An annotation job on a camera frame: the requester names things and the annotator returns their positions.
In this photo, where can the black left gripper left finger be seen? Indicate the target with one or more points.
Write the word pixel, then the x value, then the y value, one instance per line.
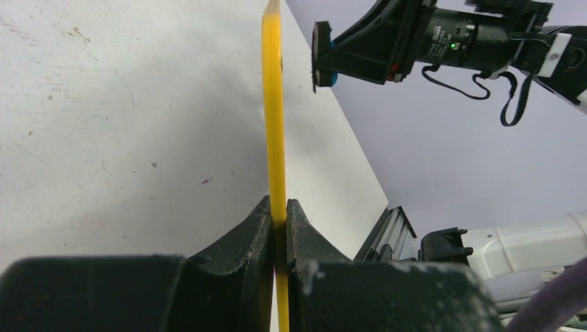
pixel 227 286

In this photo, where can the blue whiteboard eraser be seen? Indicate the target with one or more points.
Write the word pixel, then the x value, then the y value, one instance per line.
pixel 321 44

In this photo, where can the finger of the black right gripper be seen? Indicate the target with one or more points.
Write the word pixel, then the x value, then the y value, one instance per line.
pixel 364 50

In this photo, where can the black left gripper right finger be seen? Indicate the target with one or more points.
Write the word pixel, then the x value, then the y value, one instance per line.
pixel 330 292

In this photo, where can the aluminium table edge rail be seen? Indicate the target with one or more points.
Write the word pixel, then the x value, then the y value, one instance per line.
pixel 391 239

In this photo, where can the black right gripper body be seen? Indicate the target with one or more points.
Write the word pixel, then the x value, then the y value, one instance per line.
pixel 415 17

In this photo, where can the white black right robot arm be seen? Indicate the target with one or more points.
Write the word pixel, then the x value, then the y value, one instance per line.
pixel 508 39

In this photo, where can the yellow framed whiteboard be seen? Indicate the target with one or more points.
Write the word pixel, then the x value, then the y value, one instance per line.
pixel 271 59

